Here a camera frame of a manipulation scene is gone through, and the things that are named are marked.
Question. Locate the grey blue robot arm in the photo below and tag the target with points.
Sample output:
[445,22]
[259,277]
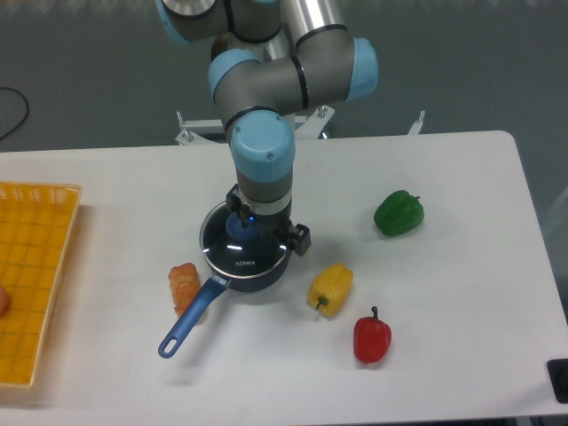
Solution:
[290,56]

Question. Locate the yellow bell pepper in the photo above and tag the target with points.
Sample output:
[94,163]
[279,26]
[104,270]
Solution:
[330,289]

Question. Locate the orange toy bread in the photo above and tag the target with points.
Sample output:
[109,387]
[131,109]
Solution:
[184,286]

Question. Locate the green bell pepper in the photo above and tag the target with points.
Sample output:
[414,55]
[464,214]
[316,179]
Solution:
[399,213]

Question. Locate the red bell pepper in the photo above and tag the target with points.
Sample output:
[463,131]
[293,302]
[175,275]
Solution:
[371,338]

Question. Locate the yellow woven basket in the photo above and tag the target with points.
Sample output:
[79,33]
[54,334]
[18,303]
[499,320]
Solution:
[37,220]

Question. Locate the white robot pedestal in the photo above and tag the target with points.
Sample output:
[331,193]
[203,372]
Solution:
[306,127]

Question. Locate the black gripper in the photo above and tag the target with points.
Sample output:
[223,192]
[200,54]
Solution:
[273,217]

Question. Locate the black device at table edge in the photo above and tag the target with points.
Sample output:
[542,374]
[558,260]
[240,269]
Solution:
[558,375]

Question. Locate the dark blue saucepan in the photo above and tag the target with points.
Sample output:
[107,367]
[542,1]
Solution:
[211,289]

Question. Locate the glass pot lid blue knob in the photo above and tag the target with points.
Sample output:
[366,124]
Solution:
[239,255]

